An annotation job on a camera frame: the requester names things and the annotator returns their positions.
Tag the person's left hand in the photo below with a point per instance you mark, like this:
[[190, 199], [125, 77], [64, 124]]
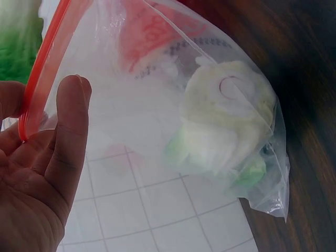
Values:
[[29, 189]]

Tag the clear zip bag red seal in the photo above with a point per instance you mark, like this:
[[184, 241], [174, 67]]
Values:
[[136, 110]]

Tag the white grid mat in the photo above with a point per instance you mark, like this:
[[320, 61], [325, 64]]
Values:
[[157, 215]]

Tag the red soft toy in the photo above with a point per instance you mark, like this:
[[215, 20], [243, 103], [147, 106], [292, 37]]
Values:
[[149, 34]]

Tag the grey cloth dark stitching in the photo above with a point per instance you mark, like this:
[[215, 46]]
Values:
[[181, 52]]

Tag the cream white soft toy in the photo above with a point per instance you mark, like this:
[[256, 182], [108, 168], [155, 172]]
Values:
[[231, 115]]

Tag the green soft toy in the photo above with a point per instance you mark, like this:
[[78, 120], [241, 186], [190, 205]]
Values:
[[246, 176]]

